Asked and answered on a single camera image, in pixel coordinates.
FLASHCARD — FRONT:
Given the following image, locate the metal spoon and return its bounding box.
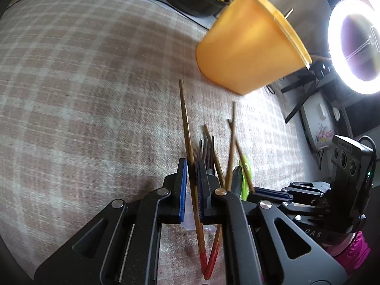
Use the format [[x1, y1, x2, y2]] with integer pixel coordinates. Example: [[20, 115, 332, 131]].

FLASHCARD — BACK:
[[232, 166, 246, 198]]

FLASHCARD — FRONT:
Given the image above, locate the person's right forearm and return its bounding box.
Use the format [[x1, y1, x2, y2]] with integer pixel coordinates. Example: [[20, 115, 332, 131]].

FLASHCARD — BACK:
[[328, 231, 372, 277]]

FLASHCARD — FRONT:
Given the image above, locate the white floral appliance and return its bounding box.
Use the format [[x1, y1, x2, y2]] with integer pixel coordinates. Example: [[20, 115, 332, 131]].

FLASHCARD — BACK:
[[300, 95, 339, 152]]

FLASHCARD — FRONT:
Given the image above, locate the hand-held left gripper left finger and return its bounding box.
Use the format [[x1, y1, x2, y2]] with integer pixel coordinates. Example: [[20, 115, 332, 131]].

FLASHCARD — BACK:
[[34, 159, 188, 285]]

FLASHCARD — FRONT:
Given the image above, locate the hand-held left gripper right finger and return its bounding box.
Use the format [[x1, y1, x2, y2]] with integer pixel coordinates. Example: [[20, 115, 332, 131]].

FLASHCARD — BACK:
[[196, 160, 348, 285]]

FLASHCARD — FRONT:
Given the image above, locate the orange plastic cup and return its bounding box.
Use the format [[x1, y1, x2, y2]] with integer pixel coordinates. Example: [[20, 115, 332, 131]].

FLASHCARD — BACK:
[[196, 0, 313, 95]]

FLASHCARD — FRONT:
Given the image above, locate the black tripod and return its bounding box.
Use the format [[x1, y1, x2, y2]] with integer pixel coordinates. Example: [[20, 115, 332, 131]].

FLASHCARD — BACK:
[[280, 60, 333, 124]]

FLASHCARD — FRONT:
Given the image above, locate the wooden partition board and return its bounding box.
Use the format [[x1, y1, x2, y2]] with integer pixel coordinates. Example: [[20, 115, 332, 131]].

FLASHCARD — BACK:
[[261, 0, 330, 61]]

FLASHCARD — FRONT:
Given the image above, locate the white ring light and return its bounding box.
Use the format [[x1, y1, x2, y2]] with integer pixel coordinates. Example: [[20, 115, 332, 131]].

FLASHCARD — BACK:
[[327, 0, 380, 95]]

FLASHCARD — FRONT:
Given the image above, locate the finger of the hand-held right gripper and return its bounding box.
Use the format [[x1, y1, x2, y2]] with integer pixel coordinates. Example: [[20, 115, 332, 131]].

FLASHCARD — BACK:
[[248, 188, 325, 214], [281, 182, 331, 196]]

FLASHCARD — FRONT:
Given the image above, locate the green plastic spoon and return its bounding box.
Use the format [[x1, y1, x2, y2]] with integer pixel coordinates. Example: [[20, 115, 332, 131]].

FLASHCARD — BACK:
[[238, 155, 253, 201]]

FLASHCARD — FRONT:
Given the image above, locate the metal fork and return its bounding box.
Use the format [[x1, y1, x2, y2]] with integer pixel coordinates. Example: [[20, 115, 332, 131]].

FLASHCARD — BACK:
[[196, 137, 217, 176]]

